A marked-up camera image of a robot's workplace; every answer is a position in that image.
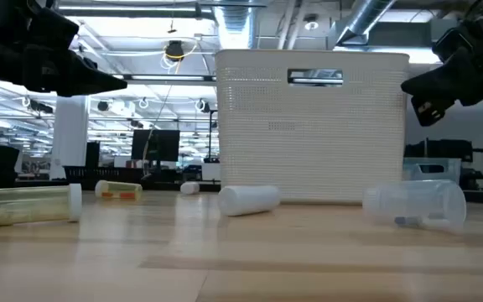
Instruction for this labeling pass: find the large clear plastic jar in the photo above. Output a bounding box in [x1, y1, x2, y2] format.
[361, 180, 468, 231]

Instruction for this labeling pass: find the small amber pill bottle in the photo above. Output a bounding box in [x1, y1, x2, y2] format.
[94, 180, 143, 201]

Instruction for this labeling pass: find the white perforated plastic basket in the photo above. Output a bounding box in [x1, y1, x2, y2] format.
[215, 49, 410, 206]

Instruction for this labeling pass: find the large yellow-green pill bottle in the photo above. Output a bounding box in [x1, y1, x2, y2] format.
[0, 183, 83, 230]

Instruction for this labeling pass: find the small white pill bottle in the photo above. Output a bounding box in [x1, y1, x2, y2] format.
[179, 180, 200, 195]

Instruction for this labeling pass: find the white plastic pill bottle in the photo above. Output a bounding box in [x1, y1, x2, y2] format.
[217, 185, 282, 217]

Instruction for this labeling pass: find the clear plastic storage bin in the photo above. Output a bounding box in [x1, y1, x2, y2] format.
[402, 157, 463, 185]

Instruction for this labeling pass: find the white building column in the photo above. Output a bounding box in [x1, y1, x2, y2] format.
[49, 95, 90, 180]

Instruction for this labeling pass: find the black upright speaker box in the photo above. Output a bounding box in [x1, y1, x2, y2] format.
[85, 141, 101, 169]

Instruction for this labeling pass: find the black lattice crate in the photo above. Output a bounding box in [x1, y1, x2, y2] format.
[63, 165, 144, 190]

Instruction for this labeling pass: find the black computer monitor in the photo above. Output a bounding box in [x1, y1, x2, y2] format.
[131, 128, 181, 163]

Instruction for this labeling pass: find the small blue-grey vial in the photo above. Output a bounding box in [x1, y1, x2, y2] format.
[394, 216, 423, 228]

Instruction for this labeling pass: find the black equipment with bracket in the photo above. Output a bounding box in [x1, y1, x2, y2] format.
[403, 138, 483, 190]

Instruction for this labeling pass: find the ceiling cable reel yellow cord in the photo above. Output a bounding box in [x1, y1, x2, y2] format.
[164, 39, 185, 63]

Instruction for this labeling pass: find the silver ventilation duct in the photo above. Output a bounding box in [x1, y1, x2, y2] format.
[335, 0, 396, 46]

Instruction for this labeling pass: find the ribbed silver flexible duct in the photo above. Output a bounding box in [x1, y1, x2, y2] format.
[214, 6, 254, 50]

